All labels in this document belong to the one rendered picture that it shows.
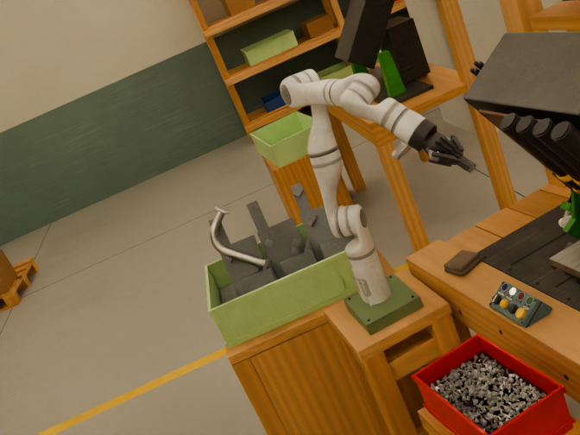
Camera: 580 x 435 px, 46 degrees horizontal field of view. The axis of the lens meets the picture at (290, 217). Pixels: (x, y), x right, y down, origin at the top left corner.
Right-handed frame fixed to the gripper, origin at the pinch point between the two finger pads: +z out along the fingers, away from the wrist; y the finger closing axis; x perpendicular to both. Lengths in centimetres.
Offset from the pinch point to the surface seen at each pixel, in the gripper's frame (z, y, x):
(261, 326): -33, 9, 108
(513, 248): 21, 42, 41
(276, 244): -50, 38, 99
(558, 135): 13.7, -28.3, -31.6
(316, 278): -27, 25, 88
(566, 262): 30.7, -3.8, 4.7
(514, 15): -21, 79, -7
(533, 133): 9.9, -24.7, -27.7
